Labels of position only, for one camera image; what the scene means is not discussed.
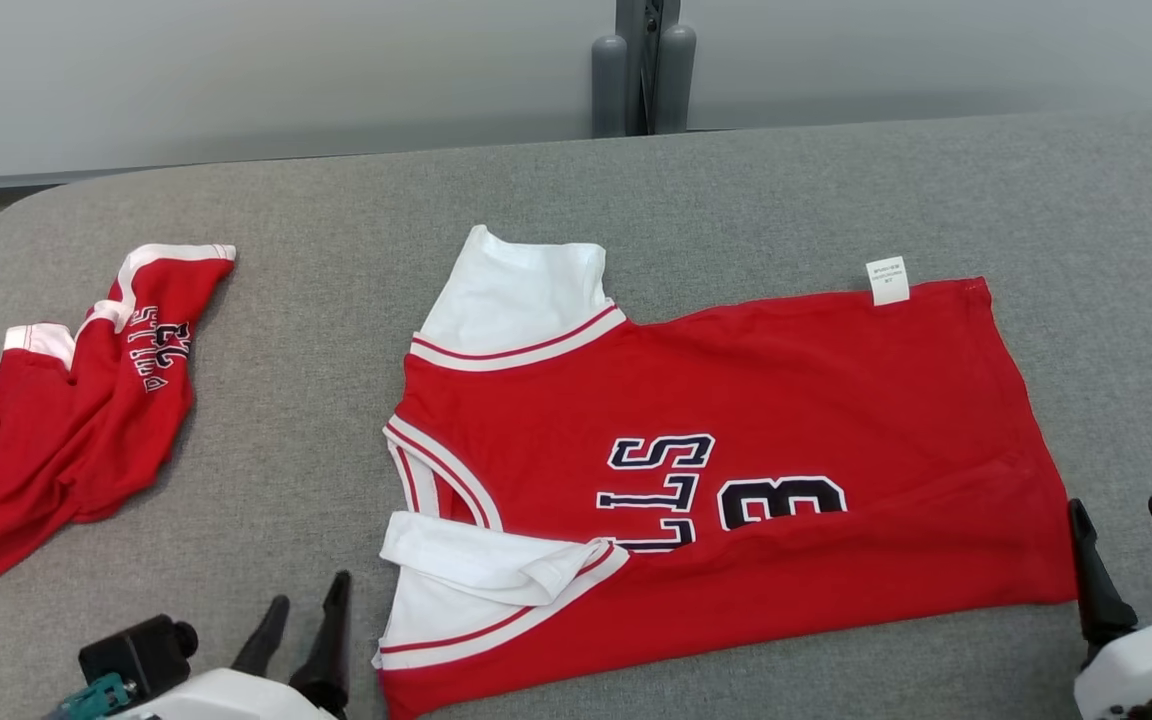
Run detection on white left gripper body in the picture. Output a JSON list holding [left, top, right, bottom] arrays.
[[136, 667, 338, 720]]

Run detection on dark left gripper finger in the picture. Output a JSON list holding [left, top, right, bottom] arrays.
[[288, 570, 353, 717], [231, 596, 291, 677]]

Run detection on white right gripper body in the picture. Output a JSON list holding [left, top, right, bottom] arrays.
[[1074, 614, 1152, 720]]

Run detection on red white basketball shorts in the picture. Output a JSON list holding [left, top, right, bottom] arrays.
[[0, 243, 237, 588]]

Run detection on red white basketball jersey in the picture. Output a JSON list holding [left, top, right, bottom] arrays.
[[371, 224, 1080, 720]]

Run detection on grey rounded post foot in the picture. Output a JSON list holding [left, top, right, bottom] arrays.
[[654, 24, 697, 134], [591, 35, 629, 139]]

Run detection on grey aluminium partition post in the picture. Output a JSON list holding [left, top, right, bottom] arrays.
[[616, 0, 683, 136]]

